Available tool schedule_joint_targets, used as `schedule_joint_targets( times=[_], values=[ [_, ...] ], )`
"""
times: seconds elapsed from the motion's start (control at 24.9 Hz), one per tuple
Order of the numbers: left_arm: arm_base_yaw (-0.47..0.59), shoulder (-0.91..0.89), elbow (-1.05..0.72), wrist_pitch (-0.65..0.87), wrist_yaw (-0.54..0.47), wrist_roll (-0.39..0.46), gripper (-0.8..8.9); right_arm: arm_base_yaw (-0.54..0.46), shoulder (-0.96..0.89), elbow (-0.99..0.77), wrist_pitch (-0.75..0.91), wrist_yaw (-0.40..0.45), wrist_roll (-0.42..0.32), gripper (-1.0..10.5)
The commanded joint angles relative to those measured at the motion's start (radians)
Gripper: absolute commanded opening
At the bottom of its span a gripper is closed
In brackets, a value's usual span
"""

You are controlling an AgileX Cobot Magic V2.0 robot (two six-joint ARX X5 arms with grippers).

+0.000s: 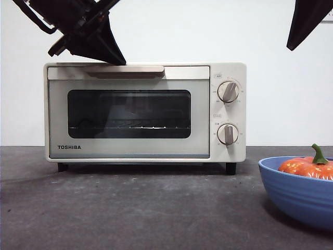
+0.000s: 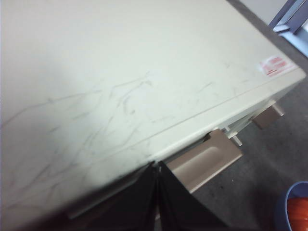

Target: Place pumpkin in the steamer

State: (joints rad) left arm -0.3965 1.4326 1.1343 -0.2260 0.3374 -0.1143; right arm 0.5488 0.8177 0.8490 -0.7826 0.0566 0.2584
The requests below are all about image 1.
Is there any white glass oven door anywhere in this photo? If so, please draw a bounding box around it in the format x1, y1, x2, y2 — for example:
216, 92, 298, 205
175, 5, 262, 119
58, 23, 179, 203
47, 65, 211, 159

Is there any orange toy pumpkin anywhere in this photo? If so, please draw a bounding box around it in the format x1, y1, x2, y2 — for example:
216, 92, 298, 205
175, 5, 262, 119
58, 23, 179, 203
277, 143, 333, 181

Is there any blue ribbed bowl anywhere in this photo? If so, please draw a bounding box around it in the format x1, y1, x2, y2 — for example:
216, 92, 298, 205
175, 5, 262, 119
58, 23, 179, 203
258, 156, 333, 231

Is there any white Toshiba toaster oven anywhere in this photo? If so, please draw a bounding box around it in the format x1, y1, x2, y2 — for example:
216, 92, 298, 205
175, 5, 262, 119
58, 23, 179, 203
43, 61, 247, 176

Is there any white temperature knob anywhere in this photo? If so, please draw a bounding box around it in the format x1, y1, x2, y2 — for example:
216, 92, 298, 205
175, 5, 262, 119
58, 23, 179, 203
216, 81, 240, 103

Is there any white timer knob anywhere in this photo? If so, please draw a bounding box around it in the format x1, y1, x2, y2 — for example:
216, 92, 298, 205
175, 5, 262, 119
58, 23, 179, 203
216, 123, 239, 149

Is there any white wall socket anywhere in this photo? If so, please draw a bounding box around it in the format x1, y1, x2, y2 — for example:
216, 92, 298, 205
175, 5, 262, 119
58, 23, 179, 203
320, 9, 333, 24

